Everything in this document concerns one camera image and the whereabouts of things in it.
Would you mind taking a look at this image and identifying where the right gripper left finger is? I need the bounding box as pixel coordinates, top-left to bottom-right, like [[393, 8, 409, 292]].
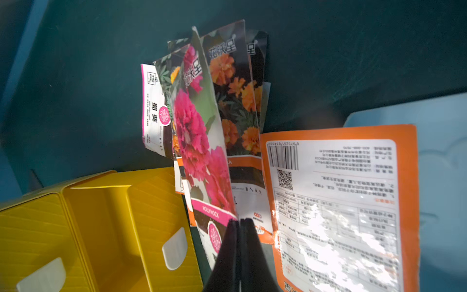
[[203, 220, 240, 292]]

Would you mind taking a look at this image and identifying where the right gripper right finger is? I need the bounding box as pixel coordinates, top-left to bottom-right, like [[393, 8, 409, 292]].
[[240, 219, 280, 292]]

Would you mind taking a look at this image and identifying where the yellow top drawer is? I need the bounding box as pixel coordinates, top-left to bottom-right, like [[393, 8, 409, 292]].
[[62, 167, 203, 292]]

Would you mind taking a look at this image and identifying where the orange white-label seed bag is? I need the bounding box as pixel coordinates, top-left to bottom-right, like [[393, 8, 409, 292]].
[[260, 125, 421, 292]]

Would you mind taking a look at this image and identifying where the pink flower seed bag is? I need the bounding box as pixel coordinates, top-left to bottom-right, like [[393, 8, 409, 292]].
[[141, 48, 186, 159], [173, 27, 238, 268]]

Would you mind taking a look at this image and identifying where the yellow drawer cabinet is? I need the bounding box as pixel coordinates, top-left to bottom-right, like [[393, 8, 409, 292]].
[[0, 170, 117, 292]]

